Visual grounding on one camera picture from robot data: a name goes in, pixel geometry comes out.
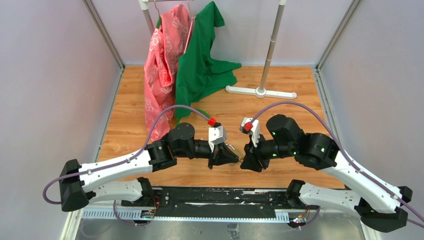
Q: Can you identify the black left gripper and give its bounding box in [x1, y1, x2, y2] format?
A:
[176, 140, 239, 170]

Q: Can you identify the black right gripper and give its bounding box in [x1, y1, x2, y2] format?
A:
[239, 132, 296, 173]

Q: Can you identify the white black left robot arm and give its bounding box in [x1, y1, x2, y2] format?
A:
[59, 122, 239, 212]

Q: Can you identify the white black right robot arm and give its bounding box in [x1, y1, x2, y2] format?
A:
[240, 114, 413, 233]

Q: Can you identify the white clothes rack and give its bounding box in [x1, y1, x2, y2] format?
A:
[138, 0, 298, 100]

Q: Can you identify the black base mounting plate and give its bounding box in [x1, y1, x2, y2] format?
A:
[120, 186, 320, 220]

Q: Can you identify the green t-shirt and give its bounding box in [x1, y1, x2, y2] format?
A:
[175, 1, 242, 106]

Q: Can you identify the pink patterned garment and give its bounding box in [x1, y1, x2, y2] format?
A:
[143, 4, 192, 142]

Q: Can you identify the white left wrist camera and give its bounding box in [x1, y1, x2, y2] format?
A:
[208, 125, 227, 151]

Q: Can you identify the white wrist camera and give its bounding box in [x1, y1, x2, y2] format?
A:
[239, 117, 261, 148]
[208, 125, 227, 151]

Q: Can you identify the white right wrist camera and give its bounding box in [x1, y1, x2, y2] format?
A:
[239, 117, 261, 148]

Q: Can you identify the green cable lock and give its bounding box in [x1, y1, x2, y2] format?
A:
[196, 109, 211, 119]

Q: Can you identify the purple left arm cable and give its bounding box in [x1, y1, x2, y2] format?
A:
[42, 104, 217, 205]

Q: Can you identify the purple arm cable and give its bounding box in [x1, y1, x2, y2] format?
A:
[42, 104, 217, 205]
[244, 100, 424, 229]

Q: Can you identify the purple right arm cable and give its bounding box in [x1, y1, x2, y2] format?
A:
[244, 100, 424, 229]

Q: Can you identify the aluminium frame rail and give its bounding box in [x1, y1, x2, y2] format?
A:
[61, 200, 381, 240]

